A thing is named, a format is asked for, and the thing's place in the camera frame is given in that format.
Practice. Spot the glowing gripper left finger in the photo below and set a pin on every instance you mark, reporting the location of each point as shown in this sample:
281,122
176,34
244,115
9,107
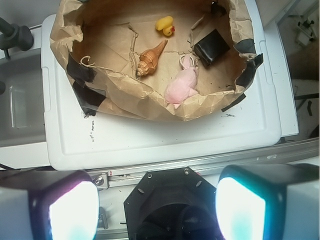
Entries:
48,205

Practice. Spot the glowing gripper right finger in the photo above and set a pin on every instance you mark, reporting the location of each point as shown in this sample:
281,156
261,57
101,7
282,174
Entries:
269,202

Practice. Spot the yellow rubber duck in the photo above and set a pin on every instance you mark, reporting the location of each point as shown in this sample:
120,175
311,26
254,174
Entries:
165,25

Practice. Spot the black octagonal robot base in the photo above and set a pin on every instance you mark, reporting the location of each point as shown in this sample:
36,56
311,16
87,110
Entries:
174,204

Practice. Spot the white plastic bin lid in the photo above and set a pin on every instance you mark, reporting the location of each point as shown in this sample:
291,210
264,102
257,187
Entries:
75,141

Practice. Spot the clear plastic container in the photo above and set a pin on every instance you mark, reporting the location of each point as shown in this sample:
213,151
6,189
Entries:
22,99

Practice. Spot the pink plush toy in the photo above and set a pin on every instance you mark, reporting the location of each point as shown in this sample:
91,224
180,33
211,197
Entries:
184,84

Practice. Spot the black rectangular box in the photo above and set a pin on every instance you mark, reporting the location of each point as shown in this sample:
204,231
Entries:
209,48

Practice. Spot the grey clamp knob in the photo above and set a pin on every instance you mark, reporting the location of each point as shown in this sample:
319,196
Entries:
13,35

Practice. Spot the crumpled brown paper bag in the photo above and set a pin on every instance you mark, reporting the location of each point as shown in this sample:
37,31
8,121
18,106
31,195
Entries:
98,43

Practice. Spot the brown conch seashell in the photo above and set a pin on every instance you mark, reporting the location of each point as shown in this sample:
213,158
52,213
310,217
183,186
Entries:
149,59

